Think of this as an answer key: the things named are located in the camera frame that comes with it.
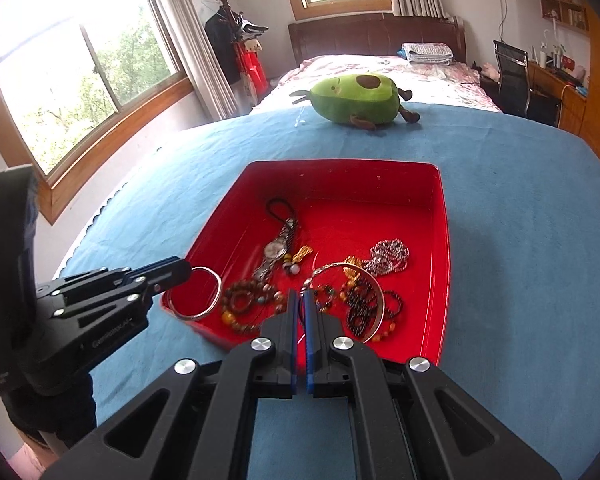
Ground floral bed sheet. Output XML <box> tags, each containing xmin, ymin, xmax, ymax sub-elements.
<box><xmin>250</xmin><ymin>54</ymin><xmax>503</xmax><ymax>121</ymax></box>

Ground red bag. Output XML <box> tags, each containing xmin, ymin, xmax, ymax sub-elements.
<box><xmin>237</xmin><ymin>42</ymin><xmax>270</xmax><ymax>103</ymax></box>

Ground black office chair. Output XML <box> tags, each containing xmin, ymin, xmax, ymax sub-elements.
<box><xmin>492</xmin><ymin>40</ymin><xmax>561</xmax><ymax>126</ymax></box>

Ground silver ball chain necklace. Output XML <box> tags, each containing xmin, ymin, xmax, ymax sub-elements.
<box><xmin>369</xmin><ymin>239</ymin><xmax>411</xmax><ymax>276</ymax></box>

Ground folded patterned blanket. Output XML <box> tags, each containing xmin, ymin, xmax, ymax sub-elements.
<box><xmin>401</xmin><ymin>41</ymin><xmax>455</xmax><ymax>66</ymax></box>

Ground large wooden frame window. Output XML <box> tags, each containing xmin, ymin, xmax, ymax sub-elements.
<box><xmin>0</xmin><ymin>0</ymin><xmax>193</xmax><ymax>181</ymax></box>

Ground red plastic tray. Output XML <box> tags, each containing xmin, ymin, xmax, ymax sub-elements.
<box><xmin>161</xmin><ymin>159</ymin><xmax>452</xmax><ymax>367</ymax></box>

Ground wooden desk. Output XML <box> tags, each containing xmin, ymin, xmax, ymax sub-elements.
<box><xmin>527</xmin><ymin>60</ymin><xmax>588</xmax><ymax>136</ymax></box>

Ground blue blanket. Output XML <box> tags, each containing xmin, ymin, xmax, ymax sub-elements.
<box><xmin>60</xmin><ymin>102</ymin><xmax>600</xmax><ymax>480</ymax></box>

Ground wooden wall shelf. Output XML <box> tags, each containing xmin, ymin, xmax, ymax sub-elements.
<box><xmin>537</xmin><ymin>0</ymin><xmax>591</xmax><ymax>36</ymax></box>

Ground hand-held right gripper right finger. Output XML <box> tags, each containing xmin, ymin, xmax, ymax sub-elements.
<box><xmin>304</xmin><ymin>290</ymin><xmax>563</xmax><ymax>480</ymax></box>

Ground gold charm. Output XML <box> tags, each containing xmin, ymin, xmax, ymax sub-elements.
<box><xmin>342</xmin><ymin>255</ymin><xmax>365</xmax><ymax>283</ymax></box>

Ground pink cloth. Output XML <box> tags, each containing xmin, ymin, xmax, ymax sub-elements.
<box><xmin>17</xmin><ymin>442</ymin><xmax>48</xmax><ymax>476</ymax></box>

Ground thin silver bangle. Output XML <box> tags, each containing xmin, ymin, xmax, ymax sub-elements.
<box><xmin>169</xmin><ymin>266</ymin><xmax>224</xmax><ymax>322</ymax></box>

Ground dark bead bracelet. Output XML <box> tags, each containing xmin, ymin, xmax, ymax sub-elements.
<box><xmin>342</xmin><ymin>282</ymin><xmax>406</xmax><ymax>345</ymax></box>

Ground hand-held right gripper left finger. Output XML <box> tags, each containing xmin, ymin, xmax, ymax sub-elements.
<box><xmin>40</xmin><ymin>289</ymin><xmax>299</xmax><ymax>480</ymax></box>

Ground green avocado plush toy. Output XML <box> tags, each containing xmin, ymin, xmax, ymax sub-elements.
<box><xmin>289</xmin><ymin>73</ymin><xmax>421</xmax><ymax>132</ymax></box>

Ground dark wooden headboard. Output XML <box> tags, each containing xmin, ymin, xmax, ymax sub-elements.
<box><xmin>287</xmin><ymin>12</ymin><xmax>467</xmax><ymax>63</ymax></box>

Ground silver bangle with charm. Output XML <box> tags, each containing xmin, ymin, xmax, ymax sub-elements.
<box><xmin>310</xmin><ymin>262</ymin><xmax>387</xmax><ymax>345</ymax></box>

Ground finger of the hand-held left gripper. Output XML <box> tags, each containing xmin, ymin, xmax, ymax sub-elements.
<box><xmin>36</xmin><ymin>257</ymin><xmax>193</xmax><ymax>307</ymax></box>
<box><xmin>52</xmin><ymin>281</ymin><xmax>165</xmax><ymax>322</ymax></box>

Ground brown bead bracelet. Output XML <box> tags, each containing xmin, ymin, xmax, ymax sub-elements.
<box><xmin>220</xmin><ymin>279</ymin><xmax>287</xmax><ymax>337</ymax></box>

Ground silver wrist watch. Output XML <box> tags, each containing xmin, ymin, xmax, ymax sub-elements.
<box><xmin>252</xmin><ymin>217</ymin><xmax>301</xmax><ymax>281</ymax></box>

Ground coat rack with dark clothes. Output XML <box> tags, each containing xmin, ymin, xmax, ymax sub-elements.
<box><xmin>204</xmin><ymin>0</ymin><xmax>271</xmax><ymax>111</ymax></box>

